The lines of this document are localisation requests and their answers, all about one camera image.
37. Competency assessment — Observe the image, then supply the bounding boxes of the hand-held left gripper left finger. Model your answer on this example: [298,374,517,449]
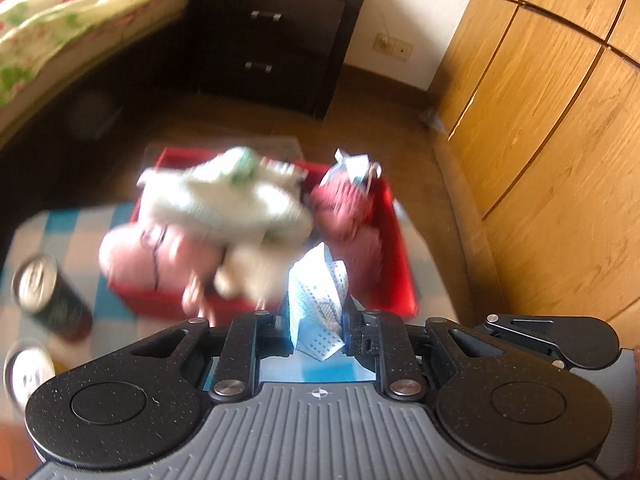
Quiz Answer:
[131,310,296,404]

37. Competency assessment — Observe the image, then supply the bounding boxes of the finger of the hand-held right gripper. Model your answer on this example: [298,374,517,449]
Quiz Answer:
[475,312,568,368]

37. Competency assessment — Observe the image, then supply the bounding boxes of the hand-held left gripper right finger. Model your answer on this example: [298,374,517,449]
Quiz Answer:
[342,306,501,402]

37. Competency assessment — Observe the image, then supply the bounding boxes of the blue face mask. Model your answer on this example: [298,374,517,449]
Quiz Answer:
[287,242,351,362]
[332,149,384,194]

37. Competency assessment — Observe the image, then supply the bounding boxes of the beige plush toy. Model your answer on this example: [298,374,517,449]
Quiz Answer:
[214,240,301,309]

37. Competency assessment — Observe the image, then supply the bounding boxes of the red box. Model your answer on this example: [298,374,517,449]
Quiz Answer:
[111,147,419,320]

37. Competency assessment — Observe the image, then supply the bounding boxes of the white knit cloth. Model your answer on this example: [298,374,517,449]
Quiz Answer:
[137,146,316,252]

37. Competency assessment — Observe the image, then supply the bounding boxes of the pink pig plush toy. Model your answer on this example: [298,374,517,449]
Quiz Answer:
[98,222,236,322]

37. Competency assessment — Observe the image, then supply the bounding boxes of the green drink can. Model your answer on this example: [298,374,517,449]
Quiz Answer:
[11,255,95,344]

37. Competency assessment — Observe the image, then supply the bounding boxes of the wooden wardrobe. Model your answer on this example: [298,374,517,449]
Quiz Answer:
[432,0,640,342]

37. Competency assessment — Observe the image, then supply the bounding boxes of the blue checked tablecloth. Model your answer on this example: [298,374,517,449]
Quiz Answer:
[0,135,461,402]

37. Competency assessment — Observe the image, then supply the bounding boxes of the blue drink can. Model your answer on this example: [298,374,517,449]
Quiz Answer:
[2,345,57,414]

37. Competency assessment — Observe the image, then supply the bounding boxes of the dark wooden nightstand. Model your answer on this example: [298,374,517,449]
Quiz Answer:
[192,0,366,121]

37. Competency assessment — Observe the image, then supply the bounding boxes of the bed with floral blanket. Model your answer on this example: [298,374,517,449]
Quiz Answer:
[0,0,197,112]

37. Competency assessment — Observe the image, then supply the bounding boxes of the wall socket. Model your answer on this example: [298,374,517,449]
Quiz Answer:
[374,32,415,61]

